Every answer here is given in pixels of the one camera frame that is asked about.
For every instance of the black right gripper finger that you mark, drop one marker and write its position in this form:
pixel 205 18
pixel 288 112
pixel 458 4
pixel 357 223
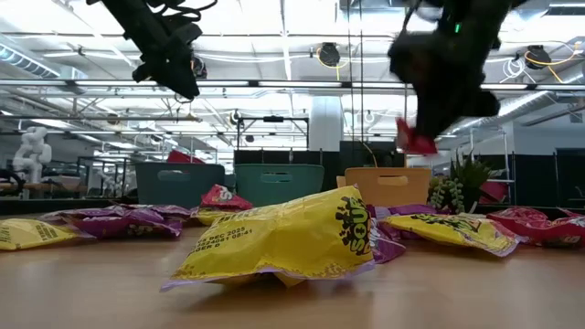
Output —
pixel 439 122
pixel 421 122

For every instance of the orange plastic bin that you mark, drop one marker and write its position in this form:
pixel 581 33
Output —
pixel 402 194

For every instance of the dark blue plastic bin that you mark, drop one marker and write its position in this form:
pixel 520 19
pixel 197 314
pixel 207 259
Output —
pixel 183 183

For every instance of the red box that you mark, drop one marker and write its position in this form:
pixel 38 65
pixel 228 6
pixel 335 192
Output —
pixel 180 158

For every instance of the red Skittles candy pack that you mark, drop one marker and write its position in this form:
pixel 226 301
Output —
pixel 516 215
pixel 221 197
pixel 418 147
pixel 548 230

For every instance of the silver ventilation duct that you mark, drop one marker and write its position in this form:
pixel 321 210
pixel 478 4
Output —
pixel 27 64

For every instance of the teal green plastic bin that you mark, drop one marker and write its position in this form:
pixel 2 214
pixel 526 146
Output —
pixel 283 189

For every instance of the white robot figure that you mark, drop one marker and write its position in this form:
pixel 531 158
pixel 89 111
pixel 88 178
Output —
pixel 32 151

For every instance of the black partition wall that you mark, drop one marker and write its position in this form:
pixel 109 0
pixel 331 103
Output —
pixel 566 178
pixel 292 157

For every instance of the small potted succulent plant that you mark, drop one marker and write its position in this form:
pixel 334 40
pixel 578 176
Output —
pixel 466 178

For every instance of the black metal rack frame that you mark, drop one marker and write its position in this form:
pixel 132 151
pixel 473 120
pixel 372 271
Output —
pixel 273 119

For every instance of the yellow Sour Patch candy pack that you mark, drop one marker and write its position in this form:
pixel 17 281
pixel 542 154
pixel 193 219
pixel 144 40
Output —
pixel 283 242
pixel 210 217
pixel 457 233
pixel 32 233

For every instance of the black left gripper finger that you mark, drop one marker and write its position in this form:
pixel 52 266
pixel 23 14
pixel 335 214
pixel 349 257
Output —
pixel 171 77
pixel 187 73

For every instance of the white square column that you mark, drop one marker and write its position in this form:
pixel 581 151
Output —
pixel 325 123

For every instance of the red plastic crate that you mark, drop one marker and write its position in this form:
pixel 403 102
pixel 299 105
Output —
pixel 496 192

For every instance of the long ceiling light strip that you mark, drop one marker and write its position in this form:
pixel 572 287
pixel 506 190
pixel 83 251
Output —
pixel 274 83

